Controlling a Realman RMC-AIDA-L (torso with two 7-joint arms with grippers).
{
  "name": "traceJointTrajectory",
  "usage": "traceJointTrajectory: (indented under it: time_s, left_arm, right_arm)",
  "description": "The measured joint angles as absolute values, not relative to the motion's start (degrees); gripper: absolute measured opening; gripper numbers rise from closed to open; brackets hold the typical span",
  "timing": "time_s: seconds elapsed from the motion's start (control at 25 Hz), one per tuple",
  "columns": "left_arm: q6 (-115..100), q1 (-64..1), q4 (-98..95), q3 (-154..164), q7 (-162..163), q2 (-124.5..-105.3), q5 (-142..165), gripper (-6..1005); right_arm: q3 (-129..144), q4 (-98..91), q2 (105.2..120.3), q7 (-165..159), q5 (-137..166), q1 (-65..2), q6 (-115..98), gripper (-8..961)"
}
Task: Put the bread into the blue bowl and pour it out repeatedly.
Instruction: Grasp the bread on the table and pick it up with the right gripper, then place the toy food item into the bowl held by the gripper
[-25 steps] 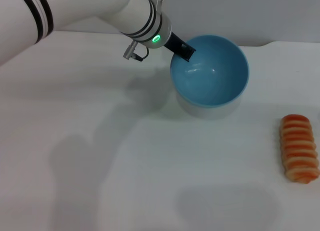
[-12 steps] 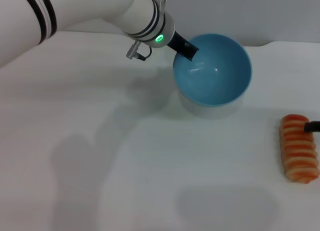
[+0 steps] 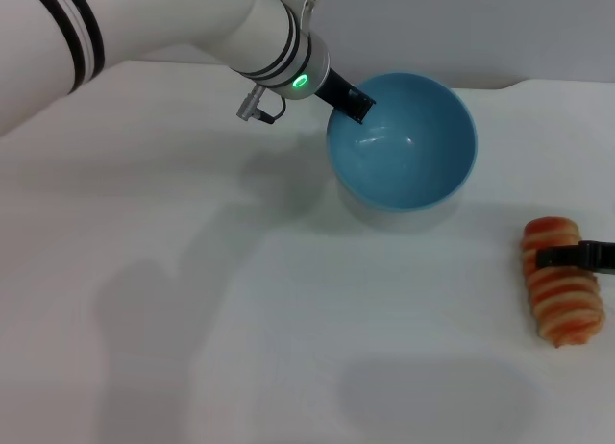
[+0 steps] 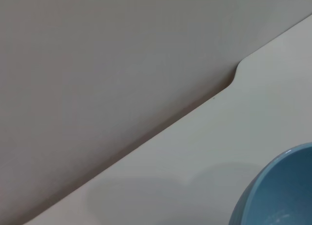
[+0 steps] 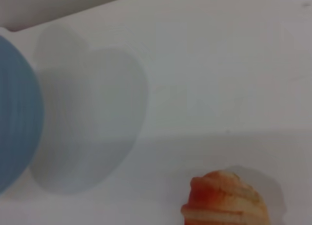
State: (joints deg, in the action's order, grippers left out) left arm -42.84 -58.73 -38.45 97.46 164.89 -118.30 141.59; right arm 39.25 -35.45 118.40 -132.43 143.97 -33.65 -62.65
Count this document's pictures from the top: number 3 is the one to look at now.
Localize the orange striped shrimp toy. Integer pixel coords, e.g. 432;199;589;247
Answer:
520;214;607;350

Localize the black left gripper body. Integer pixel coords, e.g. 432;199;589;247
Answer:
313;67;360;111

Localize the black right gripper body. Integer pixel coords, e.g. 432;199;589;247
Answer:
578;239;615;276

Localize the silver connector with black cable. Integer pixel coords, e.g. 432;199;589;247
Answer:
234;88;288;125

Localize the blue bowl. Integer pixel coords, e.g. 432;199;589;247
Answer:
325;71;480;215

